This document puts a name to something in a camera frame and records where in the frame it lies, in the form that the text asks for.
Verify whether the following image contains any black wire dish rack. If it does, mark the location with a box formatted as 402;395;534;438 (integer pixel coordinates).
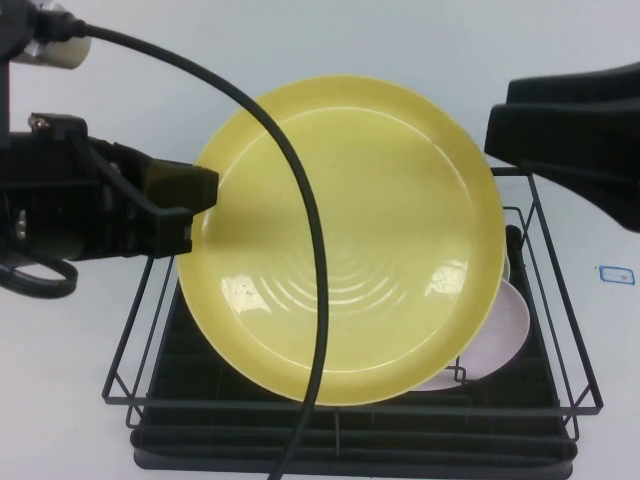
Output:
101;167;604;457

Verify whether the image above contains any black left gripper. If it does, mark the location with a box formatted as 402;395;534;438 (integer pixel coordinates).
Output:
0;130;220;265

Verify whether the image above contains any blue rectangle table mark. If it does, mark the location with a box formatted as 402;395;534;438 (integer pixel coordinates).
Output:
598;264;636;287

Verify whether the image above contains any thick black cable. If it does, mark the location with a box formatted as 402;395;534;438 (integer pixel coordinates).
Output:
47;7;330;480

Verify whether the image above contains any grey metal connector block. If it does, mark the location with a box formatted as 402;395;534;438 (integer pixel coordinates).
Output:
28;112;88;144

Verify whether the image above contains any black plastic drip tray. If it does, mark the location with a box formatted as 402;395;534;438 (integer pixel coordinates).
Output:
128;225;579;480

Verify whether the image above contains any pink plate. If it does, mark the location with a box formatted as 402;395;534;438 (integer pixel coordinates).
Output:
412;277;532;394

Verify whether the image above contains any yellow plate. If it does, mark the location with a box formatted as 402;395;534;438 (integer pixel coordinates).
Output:
175;74;505;409

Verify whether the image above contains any black looped cable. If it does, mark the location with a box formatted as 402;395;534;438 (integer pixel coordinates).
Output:
0;258;80;300

